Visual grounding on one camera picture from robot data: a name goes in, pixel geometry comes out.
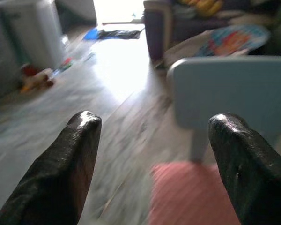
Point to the dark upholstered sofa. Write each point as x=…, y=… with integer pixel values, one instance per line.
x=158, y=35

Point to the pink striped pillow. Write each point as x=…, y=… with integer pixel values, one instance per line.
x=187, y=197

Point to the red and yellow toy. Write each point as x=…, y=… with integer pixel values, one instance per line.
x=35, y=79

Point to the yellow plush toy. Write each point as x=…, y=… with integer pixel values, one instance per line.
x=208, y=7

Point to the blue and black floor mat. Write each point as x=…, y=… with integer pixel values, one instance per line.
x=117, y=34

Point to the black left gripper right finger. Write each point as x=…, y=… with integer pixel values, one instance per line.
x=248, y=173

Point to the light blue plastic chair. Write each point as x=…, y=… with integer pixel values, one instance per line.
x=224, y=89

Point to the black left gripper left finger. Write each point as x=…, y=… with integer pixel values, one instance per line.
x=58, y=168

